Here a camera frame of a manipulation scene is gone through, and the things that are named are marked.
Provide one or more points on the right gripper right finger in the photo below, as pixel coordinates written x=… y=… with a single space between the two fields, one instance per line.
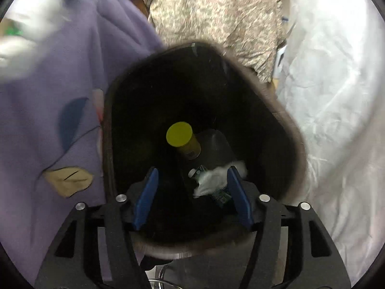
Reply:
x=241 y=201

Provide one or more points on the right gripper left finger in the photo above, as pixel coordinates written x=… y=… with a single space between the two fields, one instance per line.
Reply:
x=145 y=199

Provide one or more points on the black trash bin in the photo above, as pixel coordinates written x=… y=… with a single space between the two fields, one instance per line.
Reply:
x=191 y=106

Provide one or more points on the white tissue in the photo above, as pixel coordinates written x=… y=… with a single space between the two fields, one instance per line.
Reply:
x=209 y=181

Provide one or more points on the yellow capped bottle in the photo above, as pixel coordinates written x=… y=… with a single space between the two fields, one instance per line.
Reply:
x=180 y=135

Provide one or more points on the floral patterned cloth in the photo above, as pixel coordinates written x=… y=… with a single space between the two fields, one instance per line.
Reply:
x=251 y=30

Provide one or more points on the purple floral tablecloth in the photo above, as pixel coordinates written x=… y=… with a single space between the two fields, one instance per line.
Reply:
x=51 y=125

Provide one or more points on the white cover cloth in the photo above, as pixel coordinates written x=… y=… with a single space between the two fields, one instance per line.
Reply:
x=332 y=84

